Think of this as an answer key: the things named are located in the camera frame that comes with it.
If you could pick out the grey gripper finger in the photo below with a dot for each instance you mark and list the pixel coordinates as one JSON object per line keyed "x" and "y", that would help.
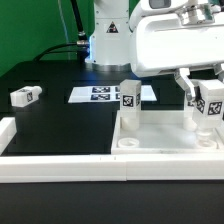
{"x": 181, "y": 77}

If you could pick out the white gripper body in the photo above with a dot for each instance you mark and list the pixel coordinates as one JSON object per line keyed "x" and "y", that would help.
{"x": 165, "y": 39}

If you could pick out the white square tabletop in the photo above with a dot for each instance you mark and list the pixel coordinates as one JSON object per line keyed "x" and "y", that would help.
{"x": 161, "y": 132}

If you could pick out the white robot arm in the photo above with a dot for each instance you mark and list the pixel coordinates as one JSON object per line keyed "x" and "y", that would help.
{"x": 109, "y": 43}

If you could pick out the white sheet with fiducial tags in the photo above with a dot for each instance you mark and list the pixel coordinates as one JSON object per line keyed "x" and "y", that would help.
{"x": 105, "y": 94}

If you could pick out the white L-shaped obstacle fence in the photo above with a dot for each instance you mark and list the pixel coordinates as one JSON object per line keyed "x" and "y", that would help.
{"x": 102, "y": 167}

